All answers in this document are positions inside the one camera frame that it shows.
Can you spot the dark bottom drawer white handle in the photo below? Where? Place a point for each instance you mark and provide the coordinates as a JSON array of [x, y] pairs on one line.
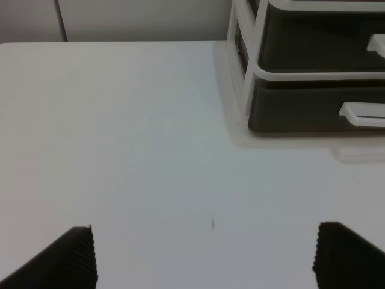
[[308, 106]]

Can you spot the white drawer unit frame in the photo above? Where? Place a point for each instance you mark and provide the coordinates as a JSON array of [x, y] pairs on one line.
[[249, 22]]

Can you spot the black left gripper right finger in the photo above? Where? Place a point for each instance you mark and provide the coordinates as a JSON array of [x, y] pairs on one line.
[[344, 259]]

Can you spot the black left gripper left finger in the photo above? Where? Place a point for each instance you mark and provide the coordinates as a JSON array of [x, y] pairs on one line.
[[68, 262]]

